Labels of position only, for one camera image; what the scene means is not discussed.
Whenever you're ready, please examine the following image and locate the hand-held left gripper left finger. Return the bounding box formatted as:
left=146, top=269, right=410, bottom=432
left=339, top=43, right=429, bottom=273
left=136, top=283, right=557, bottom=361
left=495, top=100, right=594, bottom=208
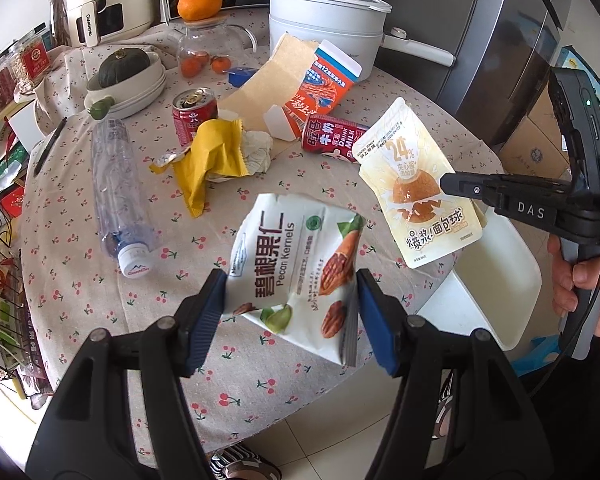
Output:
left=25, top=268, right=229, bottom=480

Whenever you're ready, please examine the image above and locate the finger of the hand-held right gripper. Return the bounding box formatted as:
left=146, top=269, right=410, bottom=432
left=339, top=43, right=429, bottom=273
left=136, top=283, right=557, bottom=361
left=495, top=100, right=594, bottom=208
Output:
left=440, top=171, right=575, bottom=207

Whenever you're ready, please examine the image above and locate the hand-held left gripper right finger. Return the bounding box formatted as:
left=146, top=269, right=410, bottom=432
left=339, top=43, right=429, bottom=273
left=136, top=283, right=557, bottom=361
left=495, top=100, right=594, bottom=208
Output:
left=356, top=268, right=556, bottom=480

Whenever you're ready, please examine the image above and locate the cream bread ball pouch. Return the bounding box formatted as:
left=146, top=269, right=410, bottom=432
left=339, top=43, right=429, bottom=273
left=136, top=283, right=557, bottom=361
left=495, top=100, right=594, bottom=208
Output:
left=351, top=97, right=488, bottom=269

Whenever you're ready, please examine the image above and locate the white plastic bin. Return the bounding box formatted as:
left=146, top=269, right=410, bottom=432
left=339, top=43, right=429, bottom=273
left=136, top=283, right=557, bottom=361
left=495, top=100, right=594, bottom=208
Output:
left=417, top=210, right=543, bottom=351

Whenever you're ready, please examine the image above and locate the white pecan snack bag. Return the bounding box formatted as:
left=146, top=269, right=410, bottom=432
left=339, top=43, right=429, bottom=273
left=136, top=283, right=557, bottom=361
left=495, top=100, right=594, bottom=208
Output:
left=221, top=192, right=366, bottom=367

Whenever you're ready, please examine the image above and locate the white round bun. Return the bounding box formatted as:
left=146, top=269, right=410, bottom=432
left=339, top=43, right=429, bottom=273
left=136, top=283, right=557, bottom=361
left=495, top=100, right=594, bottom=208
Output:
left=207, top=130, right=274, bottom=183

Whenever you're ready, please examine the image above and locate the blue biscuit box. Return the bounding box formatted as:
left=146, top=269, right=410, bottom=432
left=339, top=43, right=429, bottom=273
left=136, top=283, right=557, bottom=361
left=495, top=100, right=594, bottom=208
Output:
left=221, top=66, right=262, bottom=88

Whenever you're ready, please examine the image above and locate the brown cardboard box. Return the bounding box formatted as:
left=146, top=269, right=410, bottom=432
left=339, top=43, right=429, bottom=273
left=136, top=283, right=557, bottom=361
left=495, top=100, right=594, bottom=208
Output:
left=497, top=95, right=581, bottom=181

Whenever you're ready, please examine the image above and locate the cherry print tablecloth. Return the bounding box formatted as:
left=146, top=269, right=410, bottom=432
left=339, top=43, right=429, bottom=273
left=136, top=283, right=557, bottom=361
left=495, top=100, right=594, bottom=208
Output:
left=20, top=7, right=486, bottom=456

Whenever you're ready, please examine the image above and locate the lying red milk can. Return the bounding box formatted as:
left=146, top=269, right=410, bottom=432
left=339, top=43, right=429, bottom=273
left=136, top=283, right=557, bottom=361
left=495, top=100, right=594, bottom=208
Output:
left=301, top=114, right=371, bottom=163

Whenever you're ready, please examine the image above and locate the striped slipper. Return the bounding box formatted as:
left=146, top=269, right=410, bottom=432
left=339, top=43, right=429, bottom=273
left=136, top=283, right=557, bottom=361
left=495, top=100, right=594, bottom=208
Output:
left=207, top=442, right=283, bottom=480

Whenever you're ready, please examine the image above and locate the grey refrigerator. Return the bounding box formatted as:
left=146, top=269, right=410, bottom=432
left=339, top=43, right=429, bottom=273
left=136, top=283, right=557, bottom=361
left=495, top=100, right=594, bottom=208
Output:
left=350, top=0, right=588, bottom=146

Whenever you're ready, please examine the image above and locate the clear plastic bottle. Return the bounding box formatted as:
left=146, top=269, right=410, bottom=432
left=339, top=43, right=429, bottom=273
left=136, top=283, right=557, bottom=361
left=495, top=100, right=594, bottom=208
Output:
left=90, top=117, right=155, bottom=278

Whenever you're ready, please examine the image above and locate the yellow snack wrapper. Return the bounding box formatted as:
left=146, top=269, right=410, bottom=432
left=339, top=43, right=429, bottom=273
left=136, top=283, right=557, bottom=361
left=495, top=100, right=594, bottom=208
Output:
left=149, top=119, right=246, bottom=218

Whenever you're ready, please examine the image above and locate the blue plastic object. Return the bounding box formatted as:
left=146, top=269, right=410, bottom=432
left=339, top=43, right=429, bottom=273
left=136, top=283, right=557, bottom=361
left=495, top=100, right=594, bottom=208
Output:
left=510, top=335, right=566, bottom=376

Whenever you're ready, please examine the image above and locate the torn orange blue carton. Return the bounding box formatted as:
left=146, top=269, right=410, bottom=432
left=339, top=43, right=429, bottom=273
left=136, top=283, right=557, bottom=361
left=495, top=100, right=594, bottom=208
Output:
left=263, top=40, right=363, bottom=142

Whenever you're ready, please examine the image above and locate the red drink can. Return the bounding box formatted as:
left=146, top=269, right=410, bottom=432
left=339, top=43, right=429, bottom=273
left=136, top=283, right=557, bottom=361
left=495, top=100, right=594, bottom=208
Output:
left=172, top=86, right=219, bottom=148

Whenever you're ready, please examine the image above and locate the white electric pot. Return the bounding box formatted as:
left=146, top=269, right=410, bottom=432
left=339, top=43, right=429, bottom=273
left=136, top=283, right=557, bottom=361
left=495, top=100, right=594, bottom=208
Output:
left=266, top=0, right=456, bottom=82

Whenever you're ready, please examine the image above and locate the white shallow pan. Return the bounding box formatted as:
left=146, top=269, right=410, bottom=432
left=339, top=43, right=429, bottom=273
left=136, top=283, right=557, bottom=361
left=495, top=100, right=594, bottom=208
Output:
left=87, top=67, right=167, bottom=111
left=87, top=77, right=167, bottom=120

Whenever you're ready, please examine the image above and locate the black pen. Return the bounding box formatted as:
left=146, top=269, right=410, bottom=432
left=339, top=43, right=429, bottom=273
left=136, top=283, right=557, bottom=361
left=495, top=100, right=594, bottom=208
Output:
left=34, top=116, right=68, bottom=177

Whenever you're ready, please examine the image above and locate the green pumpkin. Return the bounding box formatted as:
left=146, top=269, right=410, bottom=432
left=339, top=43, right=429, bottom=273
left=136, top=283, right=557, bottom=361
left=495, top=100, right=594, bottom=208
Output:
left=99, top=48, right=153, bottom=88

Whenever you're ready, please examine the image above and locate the glass teapot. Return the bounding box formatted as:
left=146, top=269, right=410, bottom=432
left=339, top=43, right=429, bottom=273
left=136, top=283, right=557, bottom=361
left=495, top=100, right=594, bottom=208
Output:
left=172, top=17, right=258, bottom=79

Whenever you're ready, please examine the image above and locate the wooden shelf unit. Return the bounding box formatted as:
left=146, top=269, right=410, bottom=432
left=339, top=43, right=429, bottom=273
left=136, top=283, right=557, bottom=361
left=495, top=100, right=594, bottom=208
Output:
left=0, top=100, right=36, bottom=166

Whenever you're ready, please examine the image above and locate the red label glass jar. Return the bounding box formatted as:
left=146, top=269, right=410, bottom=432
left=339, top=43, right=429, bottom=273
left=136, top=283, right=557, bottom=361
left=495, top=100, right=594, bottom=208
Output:
left=17, top=35, right=51, bottom=93

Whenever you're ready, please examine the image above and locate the glass vase with twigs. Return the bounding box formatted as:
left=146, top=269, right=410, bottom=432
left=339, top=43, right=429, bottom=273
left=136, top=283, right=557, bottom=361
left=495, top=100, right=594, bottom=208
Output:
left=45, top=0, right=73, bottom=46

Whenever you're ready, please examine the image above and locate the black wire rack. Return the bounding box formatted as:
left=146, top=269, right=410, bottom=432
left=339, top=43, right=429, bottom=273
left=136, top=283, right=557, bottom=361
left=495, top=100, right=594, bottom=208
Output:
left=0, top=205, right=46, bottom=401

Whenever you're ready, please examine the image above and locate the white pan green handle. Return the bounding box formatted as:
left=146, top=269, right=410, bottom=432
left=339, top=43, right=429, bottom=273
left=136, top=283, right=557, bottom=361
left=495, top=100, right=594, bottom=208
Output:
left=85, top=50, right=163, bottom=121

